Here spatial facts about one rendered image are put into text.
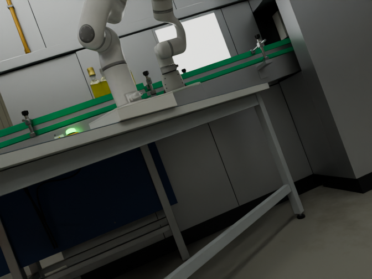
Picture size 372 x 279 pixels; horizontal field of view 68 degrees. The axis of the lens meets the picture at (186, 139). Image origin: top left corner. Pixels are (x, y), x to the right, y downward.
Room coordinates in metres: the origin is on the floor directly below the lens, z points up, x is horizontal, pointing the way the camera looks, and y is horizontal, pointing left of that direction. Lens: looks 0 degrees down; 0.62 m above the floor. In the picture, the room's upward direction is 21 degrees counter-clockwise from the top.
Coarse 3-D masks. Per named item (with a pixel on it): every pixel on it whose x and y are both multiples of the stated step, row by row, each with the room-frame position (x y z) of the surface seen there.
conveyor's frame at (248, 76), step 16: (256, 64) 1.60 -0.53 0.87; (272, 64) 1.61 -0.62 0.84; (288, 64) 1.63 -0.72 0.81; (208, 80) 1.55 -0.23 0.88; (224, 80) 1.56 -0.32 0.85; (240, 80) 1.58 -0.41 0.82; (256, 80) 1.59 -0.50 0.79; (272, 80) 1.61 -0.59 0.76; (208, 96) 1.54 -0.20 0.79; (64, 128) 1.33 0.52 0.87; (80, 128) 1.34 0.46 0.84; (16, 144) 1.29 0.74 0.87; (32, 144) 1.30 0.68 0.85
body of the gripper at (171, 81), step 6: (168, 72) 1.32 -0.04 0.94; (174, 72) 1.34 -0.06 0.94; (162, 78) 1.34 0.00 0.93; (168, 78) 1.34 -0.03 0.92; (174, 78) 1.34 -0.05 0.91; (180, 78) 1.35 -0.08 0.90; (168, 84) 1.34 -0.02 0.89; (174, 84) 1.35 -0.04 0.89; (180, 84) 1.36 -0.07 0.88; (168, 90) 1.35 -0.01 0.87
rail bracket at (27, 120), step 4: (24, 112) 1.30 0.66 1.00; (28, 112) 1.31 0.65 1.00; (24, 116) 1.30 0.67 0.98; (24, 120) 1.25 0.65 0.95; (28, 120) 1.30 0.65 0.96; (28, 124) 1.30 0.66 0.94; (32, 124) 1.32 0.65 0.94; (32, 128) 1.30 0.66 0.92; (32, 132) 1.30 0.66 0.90; (36, 132) 1.32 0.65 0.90; (32, 136) 1.29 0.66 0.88; (36, 136) 1.30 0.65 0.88
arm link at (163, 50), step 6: (162, 42) 1.23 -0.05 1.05; (168, 42) 1.23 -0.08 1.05; (156, 48) 1.23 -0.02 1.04; (162, 48) 1.21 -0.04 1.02; (168, 48) 1.22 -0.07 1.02; (156, 54) 1.30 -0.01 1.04; (162, 54) 1.22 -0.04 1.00; (168, 54) 1.24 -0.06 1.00; (162, 60) 1.31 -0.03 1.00; (168, 60) 1.31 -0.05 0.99; (162, 66) 1.32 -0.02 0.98
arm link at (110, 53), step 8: (112, 32) 1.01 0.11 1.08; (112, 40) 1.00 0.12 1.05; (104, 48) 0.99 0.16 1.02; (112, 48) 1.02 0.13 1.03; (120, 48) 1.03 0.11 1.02; (104, 56) 1.02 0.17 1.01; (112, 56) 1.00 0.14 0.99; (120, 56) 1.01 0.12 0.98; (104, 64) 1.01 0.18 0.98; (112, 64) 1.00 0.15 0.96
